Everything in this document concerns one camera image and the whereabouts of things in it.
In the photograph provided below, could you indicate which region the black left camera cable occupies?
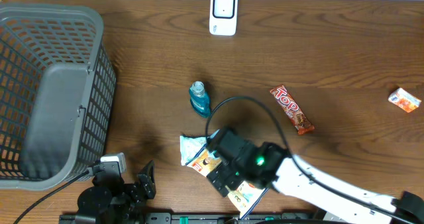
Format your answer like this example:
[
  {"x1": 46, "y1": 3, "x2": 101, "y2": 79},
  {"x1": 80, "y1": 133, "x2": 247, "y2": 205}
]
[{"x1": 12, "y1": 166, "x2": 100, "y2": 224}]

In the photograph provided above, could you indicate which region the white barcode scanner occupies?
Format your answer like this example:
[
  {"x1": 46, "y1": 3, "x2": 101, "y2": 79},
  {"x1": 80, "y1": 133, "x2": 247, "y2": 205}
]
[{"x1": 209, "y1": 0, "x2": 239, "y2": 36}]

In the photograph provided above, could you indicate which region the grey plastic basket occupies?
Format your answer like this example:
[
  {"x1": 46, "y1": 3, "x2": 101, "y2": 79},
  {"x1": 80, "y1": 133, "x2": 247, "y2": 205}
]
[{"x1": 1, "y1": 3, "x2": 117, "y2": 191}]

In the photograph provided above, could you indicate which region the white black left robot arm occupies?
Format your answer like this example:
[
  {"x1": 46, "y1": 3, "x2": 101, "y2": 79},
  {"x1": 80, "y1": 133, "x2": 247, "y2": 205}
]
[{"x1": 74, "y1": 160, "x2": 156, "y2": 224}]

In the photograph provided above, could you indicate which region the blue mouthwash bottle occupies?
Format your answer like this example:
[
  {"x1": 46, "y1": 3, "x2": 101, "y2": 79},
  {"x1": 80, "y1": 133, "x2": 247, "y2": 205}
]
[{"x1": 189, "y1": 81, "x2": 211, "y2": 118}]

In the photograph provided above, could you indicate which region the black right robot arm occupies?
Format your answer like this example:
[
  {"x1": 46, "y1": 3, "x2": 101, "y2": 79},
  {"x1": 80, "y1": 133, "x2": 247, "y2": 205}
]
[{"x1": 206, "y1": 129, "x2": 423, "y2": 223}]

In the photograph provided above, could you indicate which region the small orange snack packet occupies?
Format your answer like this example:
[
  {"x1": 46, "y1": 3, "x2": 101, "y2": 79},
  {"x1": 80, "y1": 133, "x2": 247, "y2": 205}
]
[{"x1": 388, "y1": 87, "x2": 421, "y2": 113}]

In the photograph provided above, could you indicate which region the white tissue pack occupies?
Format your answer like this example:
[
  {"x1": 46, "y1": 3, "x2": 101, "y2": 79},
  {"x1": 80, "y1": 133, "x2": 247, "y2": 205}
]
[{"x1": 180, "y1": 135, "x2": 221, "y2": 166}]

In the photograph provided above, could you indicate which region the red chocolate bar wrapper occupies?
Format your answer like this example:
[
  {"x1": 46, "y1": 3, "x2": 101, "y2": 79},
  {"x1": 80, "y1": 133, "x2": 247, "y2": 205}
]
[{"x1": 270, "y1": 85, "x2": 315, "y2": 135}]

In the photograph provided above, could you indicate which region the black camera cable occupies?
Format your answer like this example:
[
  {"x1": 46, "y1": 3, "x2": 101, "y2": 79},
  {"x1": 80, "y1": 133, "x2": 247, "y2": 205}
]
[
  {"x1": 205, "y1": 95, "x2": 408, "y2": 223},
  {"x1": 12, "y1": 166, "x2": 100, "y2": 224}
]

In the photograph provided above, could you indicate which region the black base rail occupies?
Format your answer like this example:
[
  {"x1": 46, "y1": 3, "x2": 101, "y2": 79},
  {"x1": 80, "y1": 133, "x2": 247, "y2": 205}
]
[{"x1": 58, "y1": 212, "x2": 315, "y2": 224}]

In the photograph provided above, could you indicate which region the black right camera cable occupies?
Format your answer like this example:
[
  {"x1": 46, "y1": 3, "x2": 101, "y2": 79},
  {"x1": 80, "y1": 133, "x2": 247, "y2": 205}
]
[{"x1": 205, "y1": 95, "x2": 408, "y2": 223}]

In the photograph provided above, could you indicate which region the yellow snack bag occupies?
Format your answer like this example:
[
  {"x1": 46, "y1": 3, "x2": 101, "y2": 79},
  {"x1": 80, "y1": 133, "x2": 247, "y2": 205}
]
[{"x1": 188, "y1": 158, "x2": 268, "y2": 219}]

